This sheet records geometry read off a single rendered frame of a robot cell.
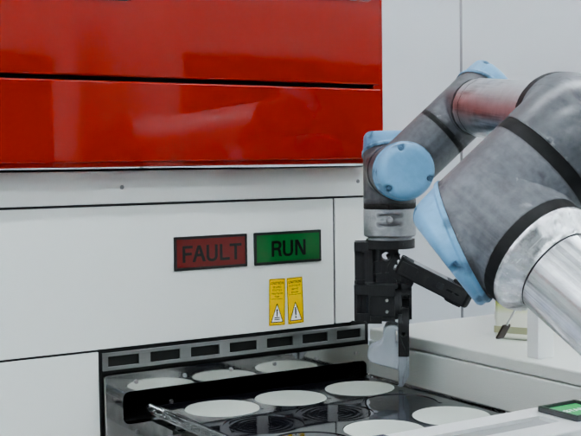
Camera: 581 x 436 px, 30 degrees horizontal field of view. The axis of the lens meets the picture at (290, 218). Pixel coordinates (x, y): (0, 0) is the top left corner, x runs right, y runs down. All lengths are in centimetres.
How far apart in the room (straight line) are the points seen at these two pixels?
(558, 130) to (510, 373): 52
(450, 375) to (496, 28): 248
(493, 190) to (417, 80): 267
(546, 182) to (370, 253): 55
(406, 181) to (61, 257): 47
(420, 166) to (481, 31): 250
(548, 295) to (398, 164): 46
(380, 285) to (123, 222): 37
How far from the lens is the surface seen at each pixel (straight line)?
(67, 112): 142
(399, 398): 153
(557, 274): 98
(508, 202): 101
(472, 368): 154
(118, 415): 152
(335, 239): 167
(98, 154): 143
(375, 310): 154
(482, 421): 115
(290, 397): 153
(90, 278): 149
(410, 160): 140
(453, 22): 380
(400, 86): 363
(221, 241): 156
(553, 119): 104
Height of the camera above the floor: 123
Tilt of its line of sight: 3 degrees down
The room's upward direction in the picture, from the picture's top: 1 degrees counter-clockwise
